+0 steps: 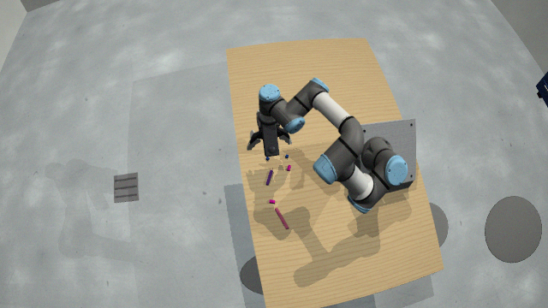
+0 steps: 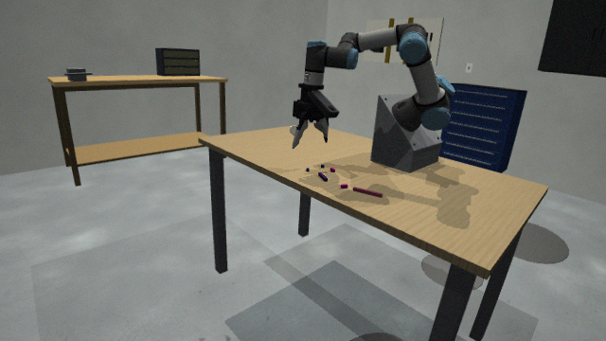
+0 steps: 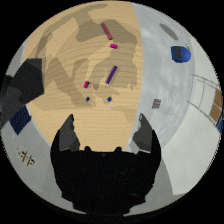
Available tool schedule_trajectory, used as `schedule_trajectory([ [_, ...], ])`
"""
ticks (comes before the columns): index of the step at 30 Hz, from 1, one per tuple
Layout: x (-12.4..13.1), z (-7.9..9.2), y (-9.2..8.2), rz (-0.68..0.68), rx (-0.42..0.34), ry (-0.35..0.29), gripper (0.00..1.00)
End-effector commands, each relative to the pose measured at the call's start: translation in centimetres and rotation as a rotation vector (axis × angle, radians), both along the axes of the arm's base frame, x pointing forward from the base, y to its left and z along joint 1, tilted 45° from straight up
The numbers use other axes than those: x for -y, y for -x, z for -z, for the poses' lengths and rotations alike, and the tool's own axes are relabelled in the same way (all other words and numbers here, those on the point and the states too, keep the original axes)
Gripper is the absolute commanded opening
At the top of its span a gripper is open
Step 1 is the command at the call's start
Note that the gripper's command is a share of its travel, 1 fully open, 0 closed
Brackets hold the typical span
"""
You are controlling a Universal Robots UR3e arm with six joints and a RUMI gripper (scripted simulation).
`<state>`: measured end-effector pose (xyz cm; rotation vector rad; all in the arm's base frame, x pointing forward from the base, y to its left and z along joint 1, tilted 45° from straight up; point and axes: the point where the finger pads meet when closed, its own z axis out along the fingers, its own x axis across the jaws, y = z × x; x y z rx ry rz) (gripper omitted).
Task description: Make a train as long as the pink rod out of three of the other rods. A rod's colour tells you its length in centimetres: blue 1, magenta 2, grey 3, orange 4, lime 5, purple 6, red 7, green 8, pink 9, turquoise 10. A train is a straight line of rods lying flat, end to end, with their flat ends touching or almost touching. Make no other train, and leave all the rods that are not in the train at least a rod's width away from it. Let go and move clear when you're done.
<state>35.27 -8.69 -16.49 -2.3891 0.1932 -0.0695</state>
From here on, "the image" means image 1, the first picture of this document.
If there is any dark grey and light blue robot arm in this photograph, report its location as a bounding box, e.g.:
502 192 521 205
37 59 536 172
257 78 408 214

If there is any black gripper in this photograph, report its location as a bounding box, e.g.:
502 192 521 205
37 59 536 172
247 113 292 151

